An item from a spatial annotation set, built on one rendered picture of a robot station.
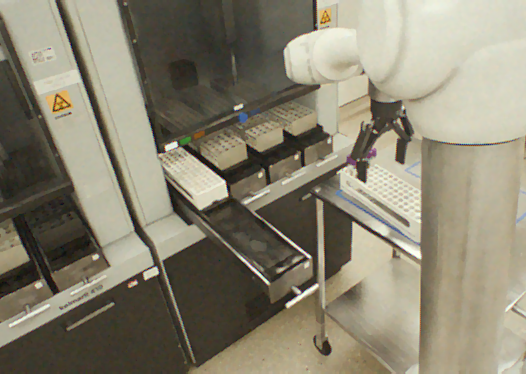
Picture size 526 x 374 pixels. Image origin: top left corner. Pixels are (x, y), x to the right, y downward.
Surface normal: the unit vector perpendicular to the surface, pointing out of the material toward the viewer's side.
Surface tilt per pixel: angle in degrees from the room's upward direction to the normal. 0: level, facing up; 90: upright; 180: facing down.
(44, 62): 90
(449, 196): 83
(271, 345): 0
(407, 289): 0
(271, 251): 0
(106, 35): 90
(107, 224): 90
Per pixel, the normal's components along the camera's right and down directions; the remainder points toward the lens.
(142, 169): 0.60, 0.43
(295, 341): -0.09, -0.81
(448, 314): -0.64, 0.39
